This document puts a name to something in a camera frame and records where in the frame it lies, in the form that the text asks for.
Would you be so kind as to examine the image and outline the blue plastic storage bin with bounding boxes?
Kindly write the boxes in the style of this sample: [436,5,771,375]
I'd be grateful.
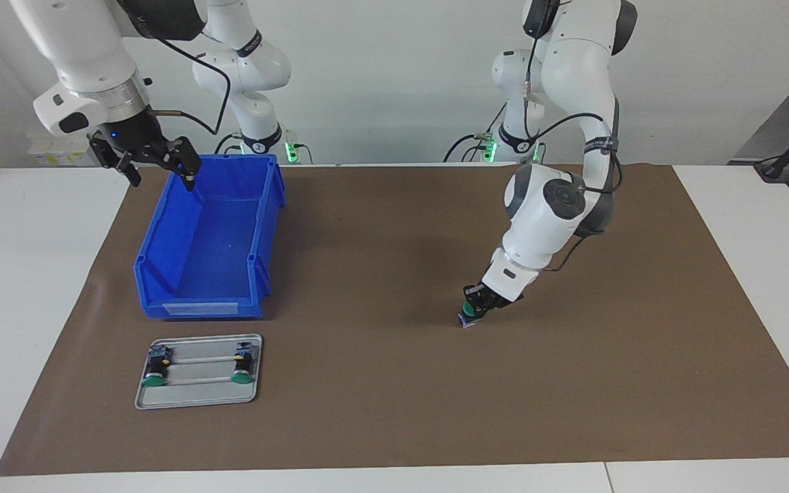
[133,153,287,321]

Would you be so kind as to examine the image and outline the green lit base connector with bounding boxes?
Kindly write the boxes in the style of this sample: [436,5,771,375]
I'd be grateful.
[284,127,313,165]
[475,130,499,164]

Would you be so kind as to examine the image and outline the white cardboard box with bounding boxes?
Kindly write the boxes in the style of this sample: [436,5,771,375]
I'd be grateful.
[28,134,97,167]

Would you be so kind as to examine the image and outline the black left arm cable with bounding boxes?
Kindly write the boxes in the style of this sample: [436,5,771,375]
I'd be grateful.
[521,0,623,273]

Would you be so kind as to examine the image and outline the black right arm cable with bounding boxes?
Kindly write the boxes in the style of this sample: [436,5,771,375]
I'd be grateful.
[148,0,232,138]

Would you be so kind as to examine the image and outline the grey metal tray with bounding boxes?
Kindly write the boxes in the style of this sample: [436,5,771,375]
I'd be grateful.
[134,333,263,411]

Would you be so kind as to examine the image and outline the brown table mat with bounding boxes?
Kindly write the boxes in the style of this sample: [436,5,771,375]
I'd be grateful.
[0,163,789,477]

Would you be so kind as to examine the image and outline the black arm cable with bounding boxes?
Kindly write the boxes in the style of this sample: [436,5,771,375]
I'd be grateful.
[521,0,623,273]
[148,0,232,138]

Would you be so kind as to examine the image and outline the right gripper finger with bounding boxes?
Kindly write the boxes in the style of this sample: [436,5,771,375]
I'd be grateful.
[152,136,201,192]
[88,137,142,188]

